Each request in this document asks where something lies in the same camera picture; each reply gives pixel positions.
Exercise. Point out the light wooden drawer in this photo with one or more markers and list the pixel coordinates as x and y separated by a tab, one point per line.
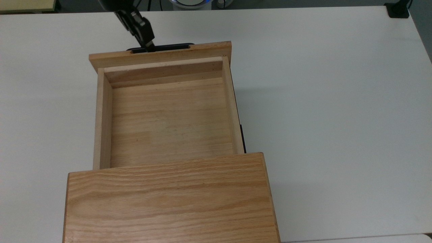
168	118

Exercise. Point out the yellowish wooden table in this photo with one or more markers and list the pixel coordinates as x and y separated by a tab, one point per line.
27	5

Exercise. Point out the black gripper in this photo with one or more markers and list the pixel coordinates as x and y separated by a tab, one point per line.
116	4

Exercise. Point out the black table clamp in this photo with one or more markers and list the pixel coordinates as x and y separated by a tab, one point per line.
397	9

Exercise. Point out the oak wooden cabinet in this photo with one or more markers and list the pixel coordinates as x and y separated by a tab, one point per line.
168	202

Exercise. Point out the white blue round device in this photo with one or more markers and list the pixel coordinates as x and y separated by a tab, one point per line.
190	2

